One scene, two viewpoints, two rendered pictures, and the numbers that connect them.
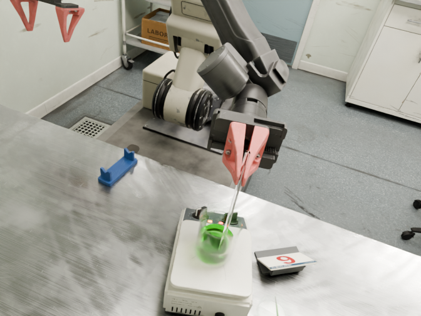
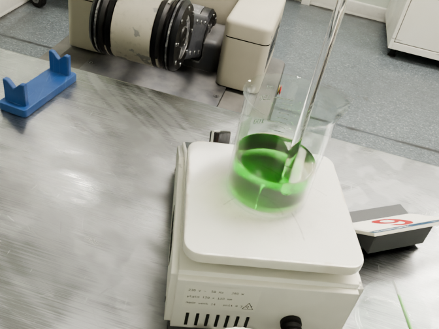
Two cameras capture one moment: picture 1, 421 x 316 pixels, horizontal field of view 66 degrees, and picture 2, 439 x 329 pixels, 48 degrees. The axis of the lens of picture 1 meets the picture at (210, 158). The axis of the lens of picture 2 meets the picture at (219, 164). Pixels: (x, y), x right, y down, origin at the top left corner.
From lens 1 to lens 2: 0.21 m
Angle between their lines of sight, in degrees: 5
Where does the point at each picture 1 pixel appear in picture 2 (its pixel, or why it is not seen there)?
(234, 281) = (323, 242)
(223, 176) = not seen: hidden behind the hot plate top
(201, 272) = (249, 228)
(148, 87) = (78, 9)
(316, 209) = not seen: hidden behind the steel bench
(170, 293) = (185, 277)
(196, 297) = (243, 282)
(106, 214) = (22, 162)
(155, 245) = (130, 212)
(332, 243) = not seen: outside the picture
